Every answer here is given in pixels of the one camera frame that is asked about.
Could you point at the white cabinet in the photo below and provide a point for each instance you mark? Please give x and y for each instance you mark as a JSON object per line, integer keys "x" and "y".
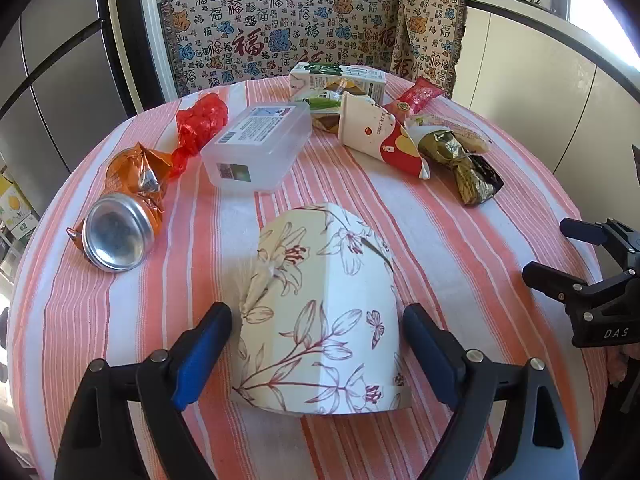
{"x": 540, "y": 75}

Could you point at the pink striped tablecloth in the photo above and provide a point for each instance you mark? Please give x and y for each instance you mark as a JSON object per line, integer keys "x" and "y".
{"x": 450, "y": 270}

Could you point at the crushed white red paper cup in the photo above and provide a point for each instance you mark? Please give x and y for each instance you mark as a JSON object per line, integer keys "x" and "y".
{"x": 375, "y": 132}

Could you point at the grey refrigerator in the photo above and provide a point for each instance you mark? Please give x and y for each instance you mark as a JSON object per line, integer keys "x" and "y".
{"x": 65, "y": 75}

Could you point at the red plastic bag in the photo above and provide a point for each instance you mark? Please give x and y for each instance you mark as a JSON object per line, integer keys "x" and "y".
{"x": 202, "y": 117}

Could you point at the black door frame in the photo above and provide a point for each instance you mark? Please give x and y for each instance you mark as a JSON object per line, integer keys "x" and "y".
{"x": 127, "y": 35}

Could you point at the red snack wrapper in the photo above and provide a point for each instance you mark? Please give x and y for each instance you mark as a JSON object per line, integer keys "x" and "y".
{"x": 417, "y": 96}

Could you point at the white yellow cardboard box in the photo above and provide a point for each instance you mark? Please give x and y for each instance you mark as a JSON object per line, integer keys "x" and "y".
{"x": 15, "y": 207}

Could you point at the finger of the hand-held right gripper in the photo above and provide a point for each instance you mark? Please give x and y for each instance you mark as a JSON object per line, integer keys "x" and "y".
{"x": 582, "y": 231}
{"x": 555, "y": 282}

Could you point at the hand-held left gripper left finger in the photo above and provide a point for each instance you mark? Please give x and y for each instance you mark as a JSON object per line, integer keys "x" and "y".
{"x": 200, "y": 355}

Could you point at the white floral paper box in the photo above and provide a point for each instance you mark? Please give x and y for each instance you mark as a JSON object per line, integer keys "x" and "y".
{"x": 325, "y": 310}

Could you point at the white snack wrapper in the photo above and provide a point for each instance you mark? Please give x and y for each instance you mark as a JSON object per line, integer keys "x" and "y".
{"x": 472, "y": 137}

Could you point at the green white milk carton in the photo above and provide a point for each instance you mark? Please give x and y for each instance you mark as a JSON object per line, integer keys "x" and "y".
{"x": 360, "y": 82}

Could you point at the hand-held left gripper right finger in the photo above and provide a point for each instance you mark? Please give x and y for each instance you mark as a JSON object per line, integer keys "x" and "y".
{"x": 430, "y": 355}

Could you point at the clear plastic container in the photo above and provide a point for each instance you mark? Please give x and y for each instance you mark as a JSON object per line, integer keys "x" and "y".
{"x": 255, "y": 147}

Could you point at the gold foil wrapper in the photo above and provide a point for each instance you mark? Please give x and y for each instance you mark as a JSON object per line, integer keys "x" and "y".
{"x": 465, "y": 170}

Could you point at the orange foil wrapper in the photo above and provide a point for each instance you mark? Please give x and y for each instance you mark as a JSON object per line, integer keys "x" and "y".
{"x": 130, "y": 167}

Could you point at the crushed aluminium can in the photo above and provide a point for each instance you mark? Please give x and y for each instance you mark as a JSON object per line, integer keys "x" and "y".
{"x": 117, "y": 232}

